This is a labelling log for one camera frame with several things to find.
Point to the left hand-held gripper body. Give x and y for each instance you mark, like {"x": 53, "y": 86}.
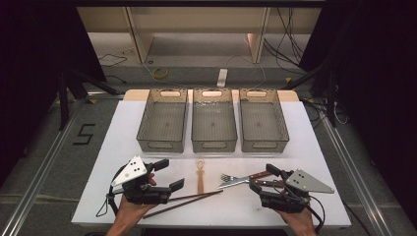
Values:
{"x": 144, "y": 193}

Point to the light wooden shelf unit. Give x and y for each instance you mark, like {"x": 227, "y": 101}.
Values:
{"x": 196, "y": 19}

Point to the white power strip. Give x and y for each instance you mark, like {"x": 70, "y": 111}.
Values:
{"x": 222, "y": 78}

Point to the person's left hand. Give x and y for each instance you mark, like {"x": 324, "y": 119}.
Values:
{"x": 131, "y": 211}

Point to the black metal stand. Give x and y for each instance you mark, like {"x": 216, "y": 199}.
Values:
{"x": 64, "y": 98}
{"x": 331, "y": 98}

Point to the grey translucent plastic bin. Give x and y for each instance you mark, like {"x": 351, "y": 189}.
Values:
{"x": 162, "y": 121}
{"x": 213, "y": 123}
{"x": 264, "y": 123}

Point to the aluminium floor rail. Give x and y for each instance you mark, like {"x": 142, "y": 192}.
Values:
{"x": 39, "y": 170}
{"x": 357, "y": 177}

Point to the person's right hand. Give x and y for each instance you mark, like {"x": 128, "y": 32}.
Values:
{"x": 300, "y": 223}

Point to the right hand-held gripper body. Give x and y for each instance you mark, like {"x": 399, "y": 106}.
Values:
{"x": 285, "y": 200}

